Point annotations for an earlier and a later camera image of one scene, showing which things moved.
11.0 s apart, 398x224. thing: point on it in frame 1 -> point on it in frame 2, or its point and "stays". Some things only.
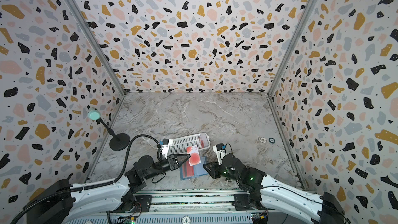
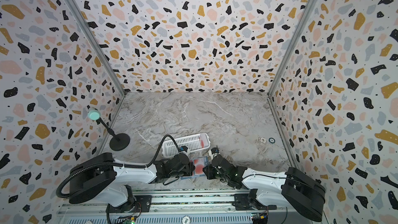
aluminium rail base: (195, 207) stays
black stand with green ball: (119, 141) stays
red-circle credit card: (195, 158) -> (199, 164)
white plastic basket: (179, 145) stays
